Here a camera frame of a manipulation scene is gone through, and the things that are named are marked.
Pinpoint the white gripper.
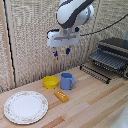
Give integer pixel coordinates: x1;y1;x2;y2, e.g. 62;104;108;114
46;28;81;61

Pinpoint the blue cup with handle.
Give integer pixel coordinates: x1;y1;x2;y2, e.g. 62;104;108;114
59;72;77;91

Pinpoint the yellow bowl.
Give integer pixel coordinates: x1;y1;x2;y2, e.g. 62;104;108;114
42;75;60;90

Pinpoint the black oven rack tray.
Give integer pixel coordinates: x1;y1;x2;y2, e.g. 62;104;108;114
79;63;112;85

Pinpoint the yellow rectangular block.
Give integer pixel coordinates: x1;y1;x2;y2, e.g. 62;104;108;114
54;90;70;103

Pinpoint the white patterned plate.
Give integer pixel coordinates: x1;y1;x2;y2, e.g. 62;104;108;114
3;90;50;125

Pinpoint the black wire dish rack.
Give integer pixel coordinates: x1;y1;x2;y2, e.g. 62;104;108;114
89;37;128;79

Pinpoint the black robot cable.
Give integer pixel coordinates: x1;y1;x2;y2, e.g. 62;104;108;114
79;13;128;37

